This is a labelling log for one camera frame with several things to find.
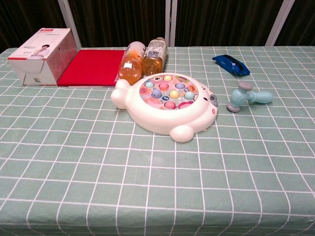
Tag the white whack-a-mole toy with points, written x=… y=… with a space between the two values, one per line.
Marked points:
x=147 y=118

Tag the tea bottle with white label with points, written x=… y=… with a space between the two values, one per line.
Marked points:
x=152 y=65

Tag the red spiral notebook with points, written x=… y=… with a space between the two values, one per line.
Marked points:
x=91 y=67

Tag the grey partition frame post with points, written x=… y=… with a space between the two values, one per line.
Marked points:
x=171 y=22
x=70 y=27
x=278 y=27

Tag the dark brown curtain panel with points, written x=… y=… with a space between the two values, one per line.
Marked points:
x=221 y=22
x=302 y=22
x=24 y=19
x=118 y=22

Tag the light blue toy hammer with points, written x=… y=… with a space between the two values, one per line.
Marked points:
x=237 y=97

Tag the white and red product box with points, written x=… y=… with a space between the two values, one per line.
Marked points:
x=37 y=61

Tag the orange drink bottle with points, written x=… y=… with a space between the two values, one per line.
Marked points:
x=130 y=70

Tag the blue snack packet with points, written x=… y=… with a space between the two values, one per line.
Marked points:
x=229 y=64

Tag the green checked tablecloth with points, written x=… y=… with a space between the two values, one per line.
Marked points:
x=157 y=184

